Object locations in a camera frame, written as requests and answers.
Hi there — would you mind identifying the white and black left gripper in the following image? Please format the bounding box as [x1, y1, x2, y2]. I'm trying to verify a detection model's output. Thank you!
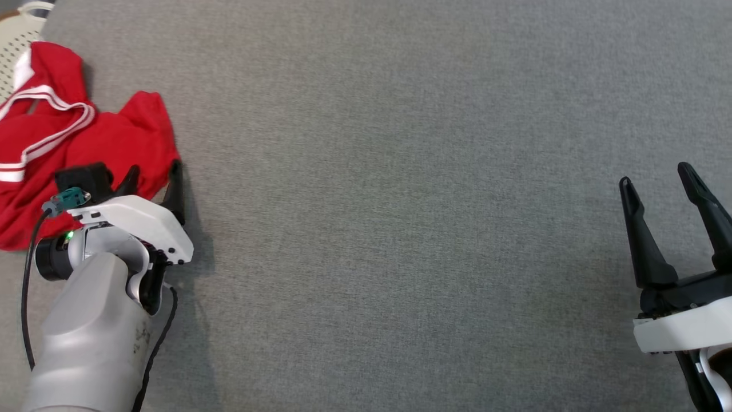
[67, 160, 194, 316]

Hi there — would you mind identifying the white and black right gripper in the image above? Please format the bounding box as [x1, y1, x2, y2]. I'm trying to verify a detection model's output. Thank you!
[619, 162, 732, 412]

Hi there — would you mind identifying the red t-shirt with striped collar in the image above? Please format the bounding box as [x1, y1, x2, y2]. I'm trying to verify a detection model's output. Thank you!
[0, 41, 183, 252]

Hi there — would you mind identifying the cream perforated laundry basket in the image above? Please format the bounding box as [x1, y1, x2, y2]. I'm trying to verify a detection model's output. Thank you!
[0, 0, 55, 105]

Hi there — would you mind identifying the teal cable plug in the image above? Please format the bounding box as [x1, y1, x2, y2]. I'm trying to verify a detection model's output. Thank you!
[41, 187, 92, 219]

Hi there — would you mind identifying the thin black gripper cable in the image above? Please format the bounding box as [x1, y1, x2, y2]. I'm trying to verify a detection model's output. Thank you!
[132, 285, 178, 412]

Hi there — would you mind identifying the thin black camera cable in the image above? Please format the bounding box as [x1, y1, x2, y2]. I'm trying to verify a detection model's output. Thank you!
[21, 209, 54, 370]

